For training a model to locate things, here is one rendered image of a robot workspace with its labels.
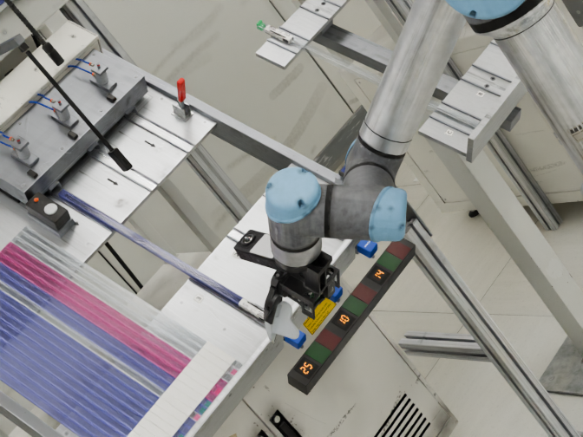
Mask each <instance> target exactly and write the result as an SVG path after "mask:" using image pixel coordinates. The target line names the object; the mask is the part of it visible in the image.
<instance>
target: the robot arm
mask: <svg viewBox="0 0 583 437"><path fill-rule="evenodd" d="M466 21H467V22H468V24H469V25H470V27H471V29H472V30H473V31H474V32H475V33H476V34H477V35H479V36H490V37H493V38H494V40H495V42H496V43H497V45H498V46H499V48H500V49H501V51H502V53H503V55H504V56H505V57H506V58H507V60H508V62H509V63H510V65H511V66H512V68H513V69H514V72H515V73H516V74H517V75H518V77H519V78H520V80H521V82H522V83H523V85H524V86H525V88H526V89H527V91H528V93H529V94H530V95H531V97H532V98H533V100H534V102H535V103H536V105H537V106H538V108H539V110H540V111H541V112H542V114H543V115H544V117H545V118H546V120H547V122H548V123H549V125H550V126H551V128H552V129H553V131H554V132H555V134H556V135H557V137H558V138H559V140H560V142H561V143H562V145H563V147H564V148H565V149H566V150H567V152H568V154H569V155H570V157H571V158H572V160H573V162H574V163H575V165H576V166H577V167H578V169H579V170H580V172H581V174H582V175H583V45H582V43H581V42H580V39H579V38H578V37H577V36H576V34H575V32H574V31H573V29H572V27H571V25H570V24H569V22H568V20H567V19H566V18H565V16H564V14H563V13H562V11H561V9H560V7H559V6H558V4H557V3H556V2H555V0H415V2H414V3H413V5H412V8H411V10H410V12H409V15H408V17H407V20H406V22H405V24H404V26H403V30H402V32H401V34H400V36H399V38H398V40H397V43H396V46H395V48H394V50H393V53H392V55H391V57H390V60H389V63H388V65H387V67H386V69H385V71H384V73H383V77H382V79H381V81H380V83H379V86H378V88H377V91H376V93H375V95H374V98H373V100H372V102H371V104H370V108H369V110H368V112H367V115H366V116H365V118H364V122H363V124H362V126H361V128H360V131H359V134H358V136H357V138H356V139H355V140H354V141H353V142H352V144H351V145H350V148H349V150H348V152H347V154H346V157H345V170H344V180H343V184H342V185H328V184H319V183H318V180H317V178H316V177H315V176H314V174H313V173H311V172H308V171H306V170H305V169H304V168H301V167H287V168H284V169H282V170H280V171H278V172H276V173H275V174H273V175H272V177H271V178H270V179H269V181H268V183H267V185H266V188H265V212H266V214H267V218H268V225H269V234H268V233H264V232H258V231H255V230H249V231H248V232H247V233H246V234H245V235H244V236H243V237H242V238H241V239H240V241H239V242H238V243H237V244H236V245H235V246H234V247H233V249H234V250H235V251H236V252H237V254H238V255H239V257H240V258H241V259H243V260H245V261H248V262H252V263H255V264H260V265H263V266H265V267H268V268H272V269H274V270H276V271H275V273H274V274H273V276H272V279H271V286H270V289H269V292H268V295H267V297H266V300H265V306H264V320H265V329H266V332H267V335H268V337H269V340H270V341H271V342H275V339H276V335H277V334H278V335H281V336H285V337H288V338H291V339H297V338H298V337H299V330H298V328H297V327H296V325H295V324H294V323H293V321H292V306H291V305H290V304H289V303H288V302H286V301H283V300H282V299H283V297H289V298H290V299H291V300H293V301H295V302H296V303H298V304H299V305H300V306H301V307H302V313H304V314H305V315H307V316H308V317H310V318H312V319H313V320H314V319H315V309H316V308H317V306H318V305H319V304H321V303H322V302H323V301H324V300H325V299H326V298H327V299H330V298H331V296H332V295H333V294H334V292H335V286H336V287H338V288H340V271H339V269H338V268H336V267H335V266H333V265H331V262H332V256H331V255H329V254H328V253H326V252H324V251H322V238H339V239H353V240H367V241H372V242H376V243H377V242H380V241H400V240H402V239H403V237H404V235H405V226H406V210H407V193H406V191H405V190H403V189H402V188H395V180H396V174H397V172H398V170H399V167H400V165H401V164H402V162H403V158H404V156H405V154H406V152H407V150H408V148H409V145H410V143H411V141H412V139H413V137H414V135H415V133H416V130H417V128H418V126H419V124H420V121H421V119H422V117H423V115H424V112H425V110H426V108H427V106H428V105H429V101H430V99H431V97H432V95H433V94H434V91H435V89H436V86H437V84H438V82H439V80H440V78H441V76H442V73H443V70H444V69H445V67H446V65H447V63H448V60H449V58H450V56H451V54H452V51H453V49H454V47H455V45H456V42H457V40H458V38H459V36H460V34H461V33H462V29H463V27H464V25H465V23H466ZM330 271H331V272H333V273H332V274H330ZM336 275H337V281H335V276H336ZM309 309H311V312H310V311H308V310H309Z"/></svg>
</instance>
